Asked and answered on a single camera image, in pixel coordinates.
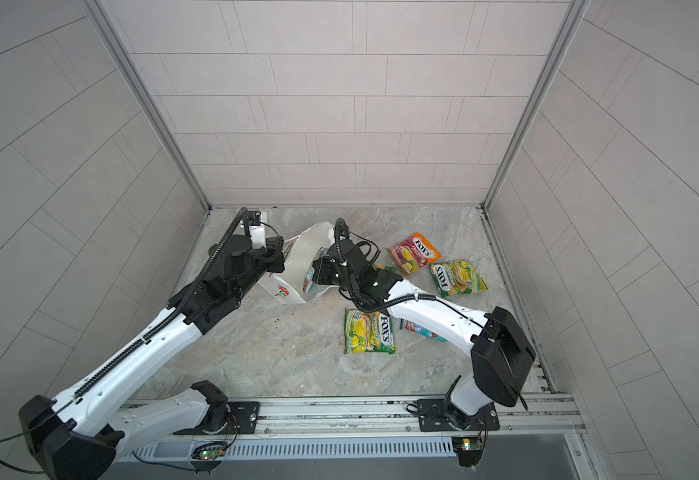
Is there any left circuit board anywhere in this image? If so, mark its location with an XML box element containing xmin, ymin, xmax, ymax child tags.
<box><xmin>190</xmin><ymin>441</ymin><xmax>228</xmax><ymax>462</ymax></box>

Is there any green Fox's candy packet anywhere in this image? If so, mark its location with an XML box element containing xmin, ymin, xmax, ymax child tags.
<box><xmin>373</xmin><ymin>264</ymin><xmax>399</xmax><ymax>274</ymax></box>

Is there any orange Fox's candy packet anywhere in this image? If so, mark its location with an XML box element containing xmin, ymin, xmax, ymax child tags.
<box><xmin>387</xmin><ymin>232</ymin><xmax>441</xmax><ymax>275</ymax></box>

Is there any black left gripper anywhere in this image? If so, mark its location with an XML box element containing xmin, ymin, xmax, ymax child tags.
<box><xmin>226</xmin><ymin>234</ymin><xmax>285</xmax><ymax>303</ymax></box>

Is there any aluminium left corner post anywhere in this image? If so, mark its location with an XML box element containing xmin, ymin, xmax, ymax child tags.
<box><xmin>80</xmin><ymin>0</ymin><xmax>211</xmax><ymax>213</ymax></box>

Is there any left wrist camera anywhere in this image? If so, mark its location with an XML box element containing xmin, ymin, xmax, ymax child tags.
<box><xmin>242</xmin><ymin>210</ymin><xmax>267</xmax><ymax>249</ymax></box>

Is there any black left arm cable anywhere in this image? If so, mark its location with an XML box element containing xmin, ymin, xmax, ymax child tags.
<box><xmin>0</xmin><ymin>407</ymin><xmax>68</xmax><ymax>475</ymax></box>

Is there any circuit board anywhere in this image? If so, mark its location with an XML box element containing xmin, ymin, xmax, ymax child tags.
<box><xmin>190</xmin><ymin>441</ymin><xmax>228</xmax><ymax>462</ymax></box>
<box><xmin>451</xmin><ymin>437</ymin><xmax>485</xmax><ymax>468</ymax></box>

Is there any right circuit board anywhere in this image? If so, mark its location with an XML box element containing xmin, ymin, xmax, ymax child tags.
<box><xmin>451</xmin><ymin>437</ymin><xmax>485</xmax><ymax>468</ymax></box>

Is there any aluminium corner post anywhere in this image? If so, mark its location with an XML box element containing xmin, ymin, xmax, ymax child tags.
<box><xmin>80</xmin><ymin>0</ymin><xmax>211</xmax><ymax>213</ymax></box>
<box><xmin>483</xmin><ymin>0</ymin><xmax>589</xmax><ymax>211</ymax></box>

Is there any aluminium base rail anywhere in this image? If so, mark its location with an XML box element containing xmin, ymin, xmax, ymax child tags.
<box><xmin>78</xmin><ymin>392</ymin><xmax>587</xmax><ymax>445</ymax></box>

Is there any aluminium right corner post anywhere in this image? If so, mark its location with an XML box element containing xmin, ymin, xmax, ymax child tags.
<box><xmin>483</xmin><ymin>0</ymin><xmax>589</xmax><ymax>211</ymax></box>

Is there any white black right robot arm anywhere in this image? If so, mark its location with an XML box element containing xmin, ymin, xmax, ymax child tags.
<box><xmin>312</xmin><ymin>238</ymin><xmax>537</xmax><ymax>430</ymax></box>

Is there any yellow-green Fox's candy packet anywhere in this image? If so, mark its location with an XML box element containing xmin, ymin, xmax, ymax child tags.
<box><xmin>429</xmin><ymin>259</ymin><xmax>489</xmax><ymax>298</ymax></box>

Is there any white floral paper bag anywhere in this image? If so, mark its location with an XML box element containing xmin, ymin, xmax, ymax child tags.
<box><xmin>258</xmin><ymin>222</ymin><xmax>336</xmax><ymax>304</ymax></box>

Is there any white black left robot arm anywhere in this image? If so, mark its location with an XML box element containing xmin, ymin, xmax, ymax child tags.
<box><xmin>18</xmin><ymin>228</ymin><xmax>284</xmax><ymax>479</ymax></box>

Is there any teal candy packet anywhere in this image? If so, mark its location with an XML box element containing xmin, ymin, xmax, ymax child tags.
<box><xmin>303</xmin><ymin>247</ymin><xmax>328</xmax><ymax>294</ymax></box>

